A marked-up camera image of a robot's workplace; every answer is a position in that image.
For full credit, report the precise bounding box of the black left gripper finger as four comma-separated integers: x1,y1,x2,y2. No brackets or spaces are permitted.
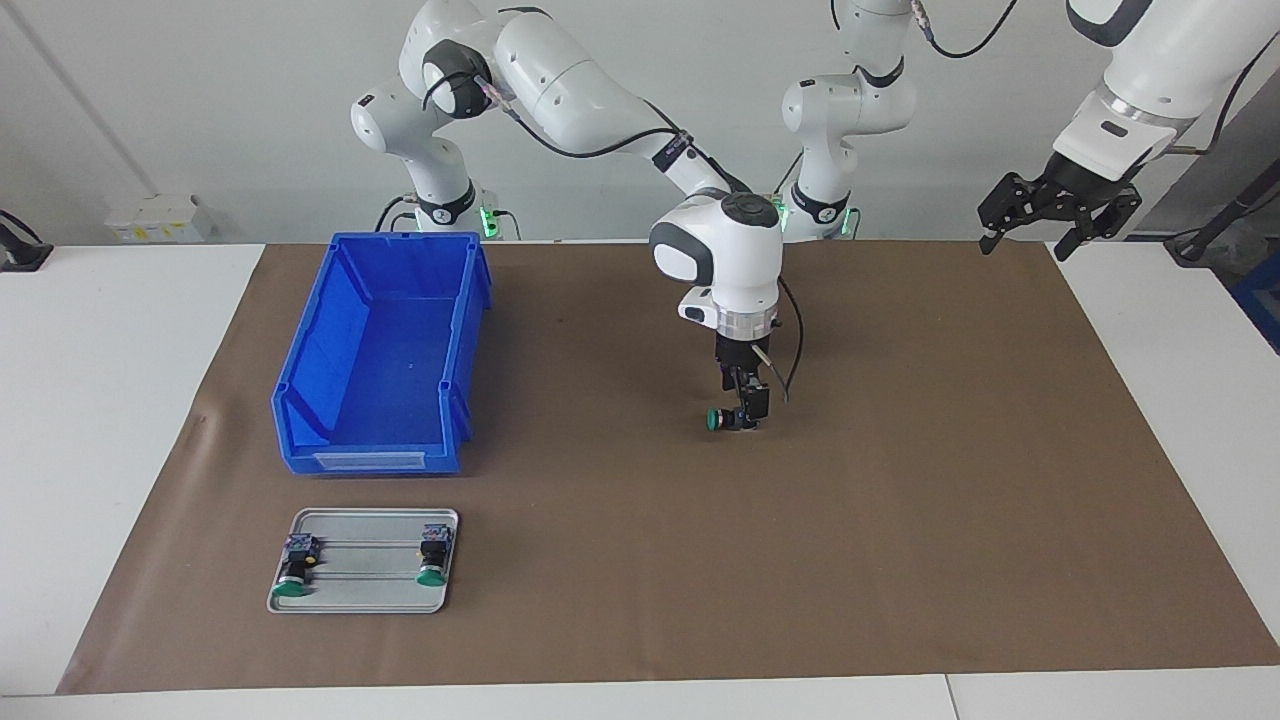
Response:
1054,189,1144,264
978,172,1033,256

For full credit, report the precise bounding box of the green push button white base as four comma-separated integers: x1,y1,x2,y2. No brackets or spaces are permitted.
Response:
415,522,451,588

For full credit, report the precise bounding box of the green push button silver base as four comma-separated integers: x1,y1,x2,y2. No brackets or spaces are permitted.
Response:
271,533,321,600

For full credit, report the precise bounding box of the black pole stand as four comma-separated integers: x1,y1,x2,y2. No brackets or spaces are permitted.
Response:
1165,160,1280,267

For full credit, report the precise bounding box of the brown paper table mat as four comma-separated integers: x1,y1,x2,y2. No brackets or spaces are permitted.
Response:
55,240,1280,696

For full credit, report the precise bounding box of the blue crate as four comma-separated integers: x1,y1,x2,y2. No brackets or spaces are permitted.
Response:
1232,255,1280,356

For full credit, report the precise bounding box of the blue plastic storage bin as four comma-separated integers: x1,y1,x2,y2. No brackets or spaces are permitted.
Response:
271,232,493,476

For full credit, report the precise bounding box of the silver metal tray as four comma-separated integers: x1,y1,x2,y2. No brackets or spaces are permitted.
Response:
266,508,461,615

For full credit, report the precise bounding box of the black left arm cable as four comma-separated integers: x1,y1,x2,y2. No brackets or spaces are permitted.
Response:
830,0,1280,157

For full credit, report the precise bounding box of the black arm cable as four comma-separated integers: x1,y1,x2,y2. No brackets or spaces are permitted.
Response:
420,8,806,406
830,0,1280,157

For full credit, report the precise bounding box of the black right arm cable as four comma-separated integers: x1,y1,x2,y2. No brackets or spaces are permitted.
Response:
420,8,806,406

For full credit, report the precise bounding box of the white wall junction box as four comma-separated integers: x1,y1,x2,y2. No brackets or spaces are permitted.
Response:
105,194,217,244

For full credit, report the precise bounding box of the black clamp mount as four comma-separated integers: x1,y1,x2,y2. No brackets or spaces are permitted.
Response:
0,210,54,273

